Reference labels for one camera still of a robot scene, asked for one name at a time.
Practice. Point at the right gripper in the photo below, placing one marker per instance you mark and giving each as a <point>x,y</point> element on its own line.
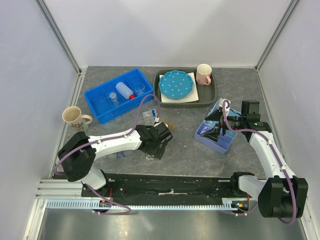
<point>213,134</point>

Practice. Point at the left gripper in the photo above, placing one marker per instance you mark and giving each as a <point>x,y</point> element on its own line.
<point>158,152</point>

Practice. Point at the clear round glass flask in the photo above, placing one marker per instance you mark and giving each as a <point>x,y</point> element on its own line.
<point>150,158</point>

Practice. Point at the brown test tube brush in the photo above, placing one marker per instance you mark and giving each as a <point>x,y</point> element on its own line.
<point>169,125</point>

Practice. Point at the blue safety glasses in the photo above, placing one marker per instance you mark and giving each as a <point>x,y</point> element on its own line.
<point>120,154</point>

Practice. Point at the clear glass beaker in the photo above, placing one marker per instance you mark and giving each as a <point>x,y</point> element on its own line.
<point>139,88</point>

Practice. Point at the clear glass stoppered bottle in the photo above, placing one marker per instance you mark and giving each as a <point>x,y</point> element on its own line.
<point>114,99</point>

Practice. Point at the white plastic wash bottle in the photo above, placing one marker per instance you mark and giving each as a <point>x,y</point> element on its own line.
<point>125,91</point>

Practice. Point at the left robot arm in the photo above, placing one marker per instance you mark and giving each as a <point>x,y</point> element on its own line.
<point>78,155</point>

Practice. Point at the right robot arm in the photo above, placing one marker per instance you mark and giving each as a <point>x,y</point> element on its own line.
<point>283,195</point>

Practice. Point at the dark green plastic tray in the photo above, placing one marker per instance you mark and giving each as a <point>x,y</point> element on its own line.
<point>207,94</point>

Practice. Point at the white square plate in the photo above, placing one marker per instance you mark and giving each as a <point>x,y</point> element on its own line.
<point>192,97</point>

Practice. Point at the clear test tube rack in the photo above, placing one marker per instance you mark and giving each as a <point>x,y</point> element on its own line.
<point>149,120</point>

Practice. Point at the pink ceramic mug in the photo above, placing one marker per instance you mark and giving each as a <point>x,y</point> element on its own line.
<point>203,74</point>

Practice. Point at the blue polka dot plate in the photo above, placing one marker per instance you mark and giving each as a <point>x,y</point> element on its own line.
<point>176,84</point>

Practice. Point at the blue divided plastic bin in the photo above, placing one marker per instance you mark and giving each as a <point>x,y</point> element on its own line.
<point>98,97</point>

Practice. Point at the beige floral mug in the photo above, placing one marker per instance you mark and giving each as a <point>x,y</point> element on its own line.
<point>73,117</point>

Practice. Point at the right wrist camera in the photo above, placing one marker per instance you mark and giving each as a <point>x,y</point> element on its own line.
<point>223,104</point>

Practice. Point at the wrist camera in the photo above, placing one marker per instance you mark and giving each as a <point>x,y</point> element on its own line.
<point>162,130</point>
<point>223,104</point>

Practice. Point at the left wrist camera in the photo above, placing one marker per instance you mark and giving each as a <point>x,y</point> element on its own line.
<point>162,130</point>

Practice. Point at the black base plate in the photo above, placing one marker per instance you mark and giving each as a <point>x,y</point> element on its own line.
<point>125,189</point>

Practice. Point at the slotted cable duct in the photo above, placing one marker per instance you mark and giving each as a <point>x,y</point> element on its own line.
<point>97,204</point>

